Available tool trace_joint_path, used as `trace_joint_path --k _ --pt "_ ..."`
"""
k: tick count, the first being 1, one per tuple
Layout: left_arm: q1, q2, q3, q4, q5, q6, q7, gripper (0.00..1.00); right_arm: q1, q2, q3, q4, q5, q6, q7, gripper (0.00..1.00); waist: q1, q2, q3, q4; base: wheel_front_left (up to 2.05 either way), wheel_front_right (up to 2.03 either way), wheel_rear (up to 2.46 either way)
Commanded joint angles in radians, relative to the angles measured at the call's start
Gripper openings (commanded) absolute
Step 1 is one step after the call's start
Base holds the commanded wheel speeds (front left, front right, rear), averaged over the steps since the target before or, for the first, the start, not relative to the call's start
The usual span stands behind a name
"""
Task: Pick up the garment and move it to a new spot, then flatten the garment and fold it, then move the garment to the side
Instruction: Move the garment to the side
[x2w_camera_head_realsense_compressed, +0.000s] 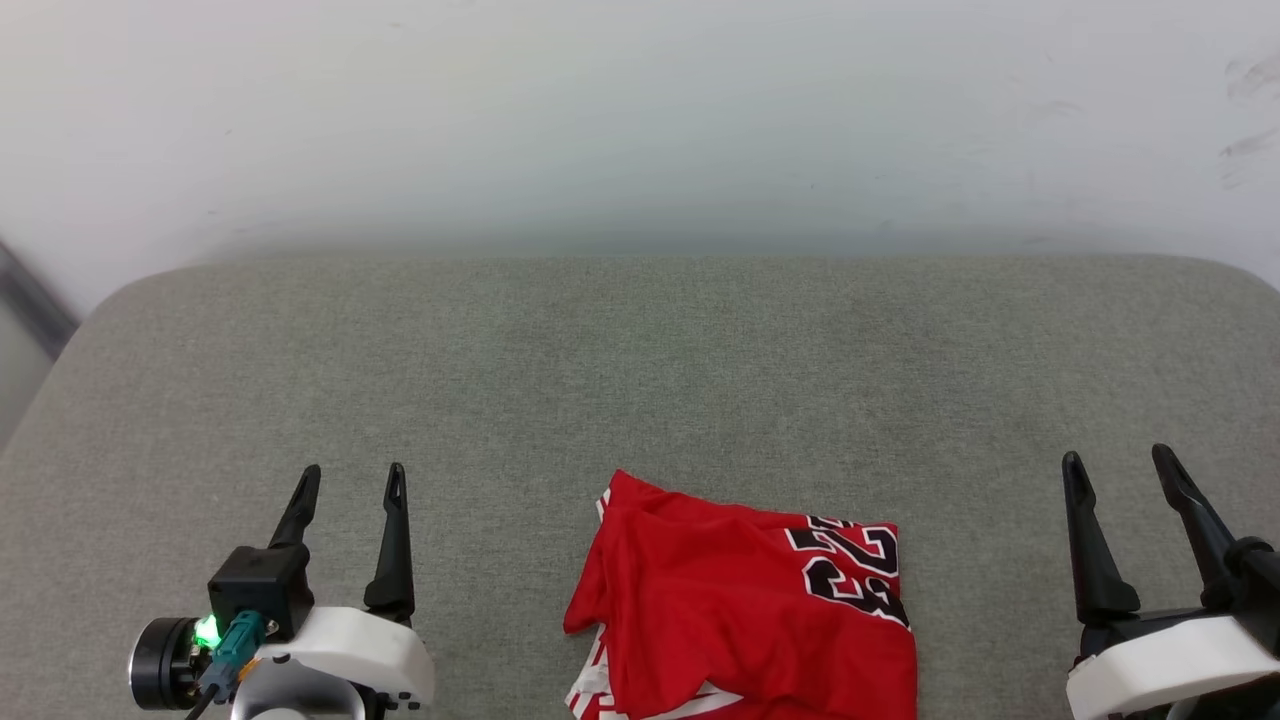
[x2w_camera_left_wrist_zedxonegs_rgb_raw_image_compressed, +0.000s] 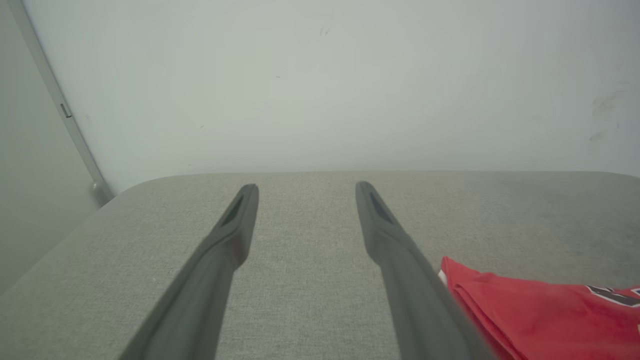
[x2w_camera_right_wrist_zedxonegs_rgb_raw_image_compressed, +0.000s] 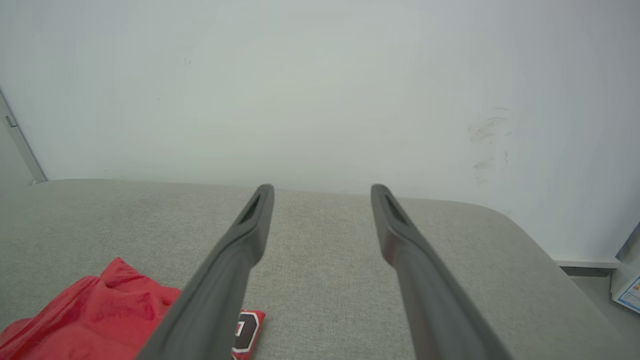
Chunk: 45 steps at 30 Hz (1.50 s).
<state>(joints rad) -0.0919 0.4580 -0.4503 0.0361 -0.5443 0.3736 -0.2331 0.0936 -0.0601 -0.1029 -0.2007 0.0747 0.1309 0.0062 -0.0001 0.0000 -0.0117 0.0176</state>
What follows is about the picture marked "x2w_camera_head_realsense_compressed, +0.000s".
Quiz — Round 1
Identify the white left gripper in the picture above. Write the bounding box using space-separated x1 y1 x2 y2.
240 461 437 720

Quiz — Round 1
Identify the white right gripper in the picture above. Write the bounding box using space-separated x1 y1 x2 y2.
1061 443 1280 720

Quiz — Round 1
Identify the red basketball jersey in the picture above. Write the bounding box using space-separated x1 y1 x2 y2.
562 469 919 720

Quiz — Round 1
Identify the grey fabric sofa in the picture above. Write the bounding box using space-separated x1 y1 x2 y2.
0 252 1280 720

